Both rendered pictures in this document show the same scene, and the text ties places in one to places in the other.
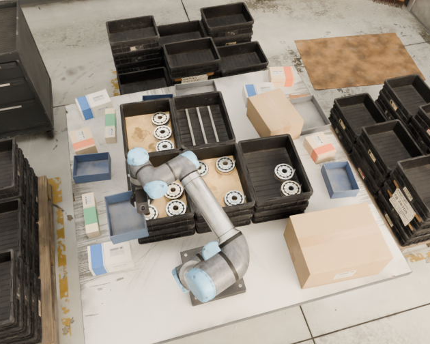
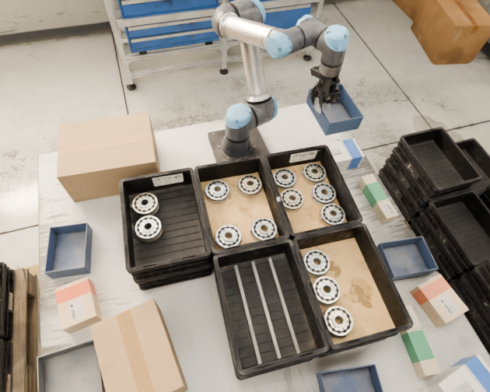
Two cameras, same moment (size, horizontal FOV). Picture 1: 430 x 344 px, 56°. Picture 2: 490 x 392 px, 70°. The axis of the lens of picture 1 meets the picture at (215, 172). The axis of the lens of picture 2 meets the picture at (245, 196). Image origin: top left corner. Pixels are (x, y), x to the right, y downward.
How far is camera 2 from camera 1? 1.95 m
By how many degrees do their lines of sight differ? 67
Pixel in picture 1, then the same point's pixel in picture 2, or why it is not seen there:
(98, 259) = (348, 145)
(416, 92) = not seen: outside the picture
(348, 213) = (85, 164)
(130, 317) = (306, 122)
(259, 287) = (195, 141)
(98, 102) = (458, 378)
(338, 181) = (70, 254)
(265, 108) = (153, 355)
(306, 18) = not seen: outside the picture
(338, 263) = (117, 119)
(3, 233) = (464, 239)
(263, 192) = (180, 206)
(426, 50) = not seen: outside the picture
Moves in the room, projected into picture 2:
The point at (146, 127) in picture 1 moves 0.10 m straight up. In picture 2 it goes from (355, 307) to (364, 299)
